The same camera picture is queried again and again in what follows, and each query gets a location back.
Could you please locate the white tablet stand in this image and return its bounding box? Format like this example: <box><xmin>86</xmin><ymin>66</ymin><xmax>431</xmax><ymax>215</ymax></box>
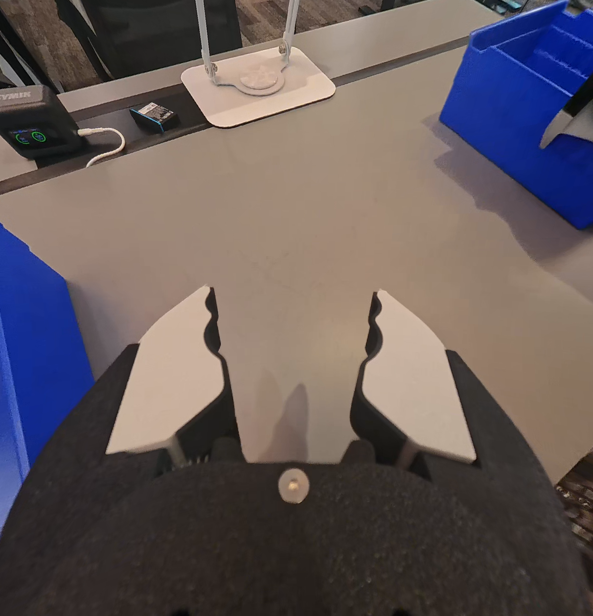
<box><xmin>181</xmin><ymin>0</ymin><xmax>337</xmax><ymax>129</ymax></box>

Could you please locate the black office chair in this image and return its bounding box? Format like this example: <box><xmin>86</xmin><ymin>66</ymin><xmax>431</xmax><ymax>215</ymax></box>
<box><xmin>99</xmin><ymin>0</ymin><xmax>242</xmax><ymax>78</ymax></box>

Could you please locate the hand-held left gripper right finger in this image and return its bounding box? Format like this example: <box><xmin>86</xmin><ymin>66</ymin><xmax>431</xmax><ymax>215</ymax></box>
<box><xmin>349</xmin><ymin>289</ymin><xmax>477</xmax><ymax>471</ymax></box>

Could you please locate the small black camera battery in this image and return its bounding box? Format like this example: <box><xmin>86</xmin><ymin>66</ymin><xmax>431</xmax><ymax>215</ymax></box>
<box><xmin>129</xmin><ymin>101</ymin><xmax>180</xmax><ymax>132</ymax></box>

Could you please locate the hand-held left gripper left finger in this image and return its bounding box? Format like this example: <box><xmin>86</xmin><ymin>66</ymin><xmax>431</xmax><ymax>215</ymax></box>
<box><xmin>105</xmin><ymin>285</ymin><xmax>242</xmax><ymax>470</ymax></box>

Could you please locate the white charging cable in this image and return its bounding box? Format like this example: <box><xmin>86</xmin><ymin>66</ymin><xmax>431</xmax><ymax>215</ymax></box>
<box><xmin>77</xmin><ymin>126</ymin><xmax>126</xmax><ymax>168</ymax></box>

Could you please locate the blue plastic bin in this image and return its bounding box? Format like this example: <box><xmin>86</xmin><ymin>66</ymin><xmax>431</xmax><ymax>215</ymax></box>
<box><xmin>438</xmin><ymin>0</ymin><xmax>593</xmax><ymax>231</ymax></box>
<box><xmin>0</xmin><ymin>212</ymin><xmax>96</xmax><ymax>487</ymax></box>

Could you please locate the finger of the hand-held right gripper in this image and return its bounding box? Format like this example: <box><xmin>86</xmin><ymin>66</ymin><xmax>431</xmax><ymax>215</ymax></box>
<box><xmin>538</xmin><ymin>62</ymin><xmax>593</xmax><ymax>150</ymax></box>

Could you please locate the black battery charger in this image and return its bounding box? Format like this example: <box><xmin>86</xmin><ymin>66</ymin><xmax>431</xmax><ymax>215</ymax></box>
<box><xmin>0</xmin><ymin>84</ymin><xmax>83</xmax><ymax>159</ymax></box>

